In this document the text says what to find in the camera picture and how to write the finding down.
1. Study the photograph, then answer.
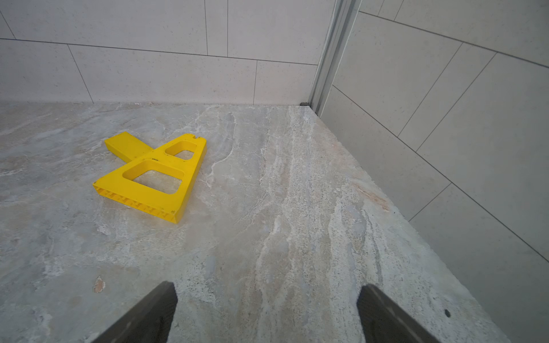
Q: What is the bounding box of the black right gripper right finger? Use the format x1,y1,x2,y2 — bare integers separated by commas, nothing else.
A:
357,284,440,343

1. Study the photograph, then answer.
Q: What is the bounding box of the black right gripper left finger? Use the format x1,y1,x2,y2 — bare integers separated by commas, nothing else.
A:
93,281,178,343

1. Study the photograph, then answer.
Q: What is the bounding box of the yellow plastic triangle bracket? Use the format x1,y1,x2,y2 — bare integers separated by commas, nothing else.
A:
93,132,207,224

